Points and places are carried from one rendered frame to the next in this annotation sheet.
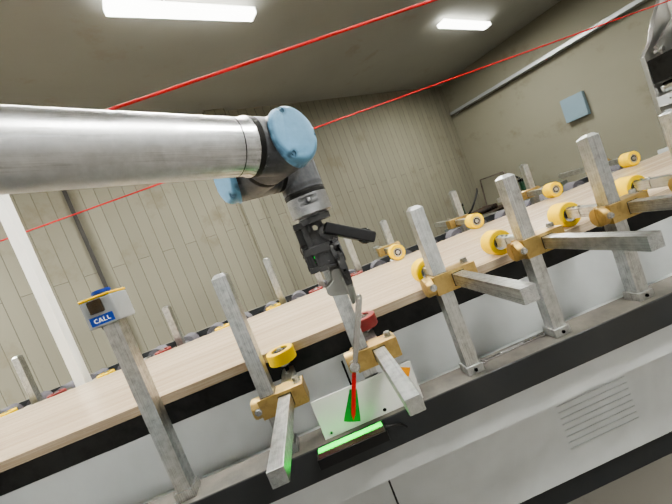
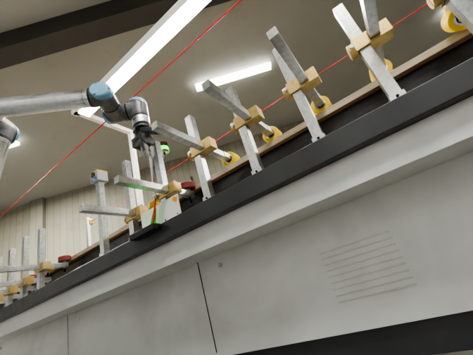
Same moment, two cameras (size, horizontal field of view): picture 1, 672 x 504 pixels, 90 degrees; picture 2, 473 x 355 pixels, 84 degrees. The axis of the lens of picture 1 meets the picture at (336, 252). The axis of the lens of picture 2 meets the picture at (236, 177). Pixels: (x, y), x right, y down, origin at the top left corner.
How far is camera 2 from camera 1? 1.22 m
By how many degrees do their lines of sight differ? 41
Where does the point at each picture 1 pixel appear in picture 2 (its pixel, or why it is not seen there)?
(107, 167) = (44, 103)
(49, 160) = (32, 103)
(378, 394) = (163, 211)
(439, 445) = (192, 247)
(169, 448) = (101, 232)
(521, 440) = (291, 284)
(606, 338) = (280, 171)
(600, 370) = (291, 201)
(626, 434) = (403, 301)
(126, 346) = (98, 190)
